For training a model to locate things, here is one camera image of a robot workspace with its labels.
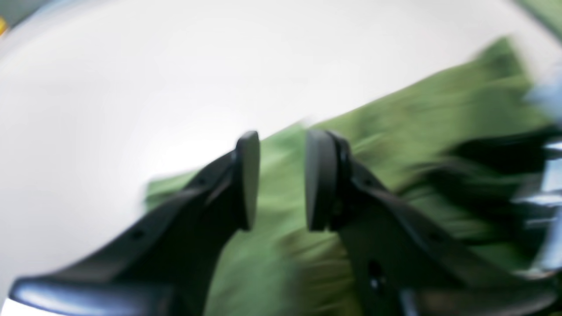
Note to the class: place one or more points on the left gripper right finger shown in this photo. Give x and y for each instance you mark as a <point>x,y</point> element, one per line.
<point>403,264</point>

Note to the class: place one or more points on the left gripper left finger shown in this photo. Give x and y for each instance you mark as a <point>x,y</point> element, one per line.
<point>163,265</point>

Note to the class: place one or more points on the olive green t-shirt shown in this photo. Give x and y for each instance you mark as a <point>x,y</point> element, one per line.
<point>282,269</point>

